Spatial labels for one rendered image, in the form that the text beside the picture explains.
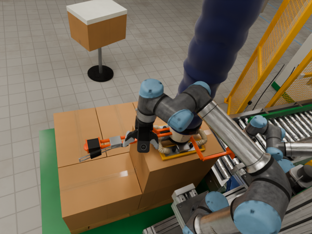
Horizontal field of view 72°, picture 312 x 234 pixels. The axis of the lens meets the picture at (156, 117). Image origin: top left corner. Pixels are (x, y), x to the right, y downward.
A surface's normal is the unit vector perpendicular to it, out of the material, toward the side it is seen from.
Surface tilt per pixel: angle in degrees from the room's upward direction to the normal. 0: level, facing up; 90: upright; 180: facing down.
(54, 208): 0
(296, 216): 90
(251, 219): 82
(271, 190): 16
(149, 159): 0
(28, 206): 0
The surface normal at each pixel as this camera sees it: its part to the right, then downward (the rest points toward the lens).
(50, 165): 0.16, -0.64
